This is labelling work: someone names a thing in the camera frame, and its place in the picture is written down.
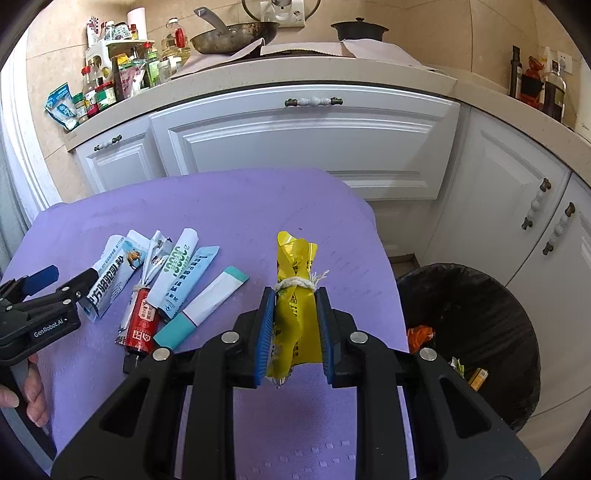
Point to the glass pot lid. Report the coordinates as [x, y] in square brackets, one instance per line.
[251, 10]

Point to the red sachet with black cap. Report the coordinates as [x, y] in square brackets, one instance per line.
[141, 323]

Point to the purple tablecloth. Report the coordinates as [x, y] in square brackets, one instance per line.
[231, 221]

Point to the dark soy sauce bottle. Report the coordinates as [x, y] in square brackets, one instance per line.
[554, 94]

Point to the white door frame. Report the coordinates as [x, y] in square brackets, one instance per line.
[23, 152]

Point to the white blue printed packet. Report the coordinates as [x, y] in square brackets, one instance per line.
[111, 277]

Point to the white cabinet door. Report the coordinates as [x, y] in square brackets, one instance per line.
[563, 314]
[489, 194]

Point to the beige kitchen countertop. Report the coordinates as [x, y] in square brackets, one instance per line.
[277, 74]

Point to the person's left hand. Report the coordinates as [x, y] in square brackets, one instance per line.
[37, 392]

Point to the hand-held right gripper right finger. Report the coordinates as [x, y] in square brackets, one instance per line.
[323, 341]

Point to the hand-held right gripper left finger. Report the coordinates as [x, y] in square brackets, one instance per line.
[267, 341]

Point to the brown yellow stick packet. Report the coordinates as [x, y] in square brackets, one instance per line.
[478, 377]

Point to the white green tube packet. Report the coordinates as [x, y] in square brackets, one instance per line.
[178, 263]

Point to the metal wok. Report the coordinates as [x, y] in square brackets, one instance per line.
[235, 37]

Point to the white wall socket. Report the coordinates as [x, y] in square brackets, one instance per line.
[281, 14]
[564, 64]

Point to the white teal stick packet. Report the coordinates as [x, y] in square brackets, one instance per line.
[207, 302]

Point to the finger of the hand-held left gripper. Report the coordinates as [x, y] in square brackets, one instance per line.
[39, 279]
[76, 286]

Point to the light blue stick packet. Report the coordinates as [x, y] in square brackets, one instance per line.
[196, 272]

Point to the black casserole pot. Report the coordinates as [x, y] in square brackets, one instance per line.
[360, 31]

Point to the orange wrapper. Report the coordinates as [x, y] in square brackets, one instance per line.
[419, 337]

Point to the wide white drawer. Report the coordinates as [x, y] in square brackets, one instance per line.
[300, 147]

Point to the yellow cooking oil bottle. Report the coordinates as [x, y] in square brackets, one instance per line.
[177, 46]

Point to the kitchen paper roll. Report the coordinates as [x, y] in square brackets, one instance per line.
[137, 25]

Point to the small white drawer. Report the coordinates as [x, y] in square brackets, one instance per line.
[120, 161]

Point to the dark olive oil bottle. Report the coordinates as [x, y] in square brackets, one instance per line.
[515, 74]

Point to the black lined waste bin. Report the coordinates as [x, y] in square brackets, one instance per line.
[485, 314]

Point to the red wrapped bottle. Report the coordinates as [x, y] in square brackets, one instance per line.
[532, 85]

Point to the cluster of condiment bottles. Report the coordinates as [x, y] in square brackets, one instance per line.
[115, 83]

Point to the blue white pouch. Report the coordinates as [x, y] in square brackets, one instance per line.
[62, 108]

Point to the green white wrapper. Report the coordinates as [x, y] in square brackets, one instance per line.
[457, 366]

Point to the white spice rack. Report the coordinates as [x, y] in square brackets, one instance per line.
[120, 46]

